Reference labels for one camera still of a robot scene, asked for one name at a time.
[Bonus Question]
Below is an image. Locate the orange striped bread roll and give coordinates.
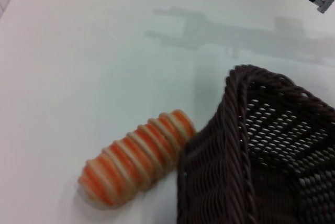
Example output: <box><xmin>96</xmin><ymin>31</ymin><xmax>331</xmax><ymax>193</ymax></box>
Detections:
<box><xmin>77</xmin><ymin>109</ymin><xmax>197</xmax><ymax>210</ymax></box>

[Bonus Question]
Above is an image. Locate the dark brown woven wicker basket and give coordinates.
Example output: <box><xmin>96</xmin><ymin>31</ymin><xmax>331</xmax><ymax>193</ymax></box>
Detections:
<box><xmin>176</xmin><ymin>64</ymin><xmax>335</xmax><ymax>224</ymax></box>

